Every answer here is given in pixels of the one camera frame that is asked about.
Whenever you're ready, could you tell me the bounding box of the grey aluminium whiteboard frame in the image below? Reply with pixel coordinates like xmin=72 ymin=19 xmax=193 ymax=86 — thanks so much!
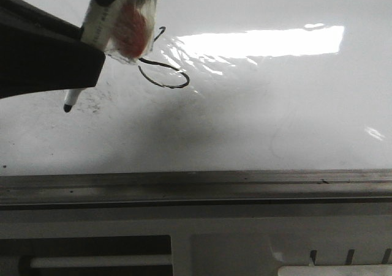
xmin=1 ymin=169 xmax=391 ymax=208

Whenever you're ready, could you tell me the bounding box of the white machine housing below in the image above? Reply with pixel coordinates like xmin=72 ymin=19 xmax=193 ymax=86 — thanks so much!
xmin=1 ymin=203 xmax=391 ymax=275

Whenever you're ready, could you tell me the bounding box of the white whiteboard surface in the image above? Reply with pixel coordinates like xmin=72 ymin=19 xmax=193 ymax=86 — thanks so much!
xmin=1 ymin=0 xmax=391 ymax=176

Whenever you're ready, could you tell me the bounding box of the red round magnet taped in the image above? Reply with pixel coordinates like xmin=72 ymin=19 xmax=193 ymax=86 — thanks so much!
xmin=113 ymin=4 xmax=148 ymax=58

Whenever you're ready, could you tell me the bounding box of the white black whiteboard marker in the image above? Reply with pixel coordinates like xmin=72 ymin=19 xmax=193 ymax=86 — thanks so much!
xmin=63 ymin=0 xmax=123 ymax=114

